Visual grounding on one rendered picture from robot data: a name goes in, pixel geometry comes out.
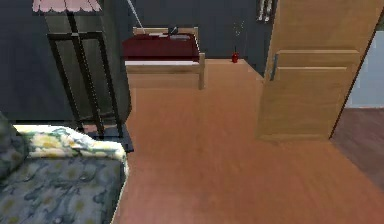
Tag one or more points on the pink shade floor lamp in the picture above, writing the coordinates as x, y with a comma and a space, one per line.
87, 78

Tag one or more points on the wooden bed red blanket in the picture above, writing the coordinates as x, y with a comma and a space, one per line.
160, 53

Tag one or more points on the red vase with twigs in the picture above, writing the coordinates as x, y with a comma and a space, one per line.
235, 56

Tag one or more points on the dark laptop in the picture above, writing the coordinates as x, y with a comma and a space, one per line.
178, 35

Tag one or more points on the open wooden room door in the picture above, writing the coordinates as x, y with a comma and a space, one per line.
310, 76

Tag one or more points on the yellow floral cushion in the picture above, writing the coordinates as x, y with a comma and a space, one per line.
56, 143

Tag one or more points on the grey floral sofa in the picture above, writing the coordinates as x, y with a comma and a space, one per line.
60, 190

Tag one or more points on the dark grey sofa cushion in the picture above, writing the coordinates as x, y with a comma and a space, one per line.
11, 146

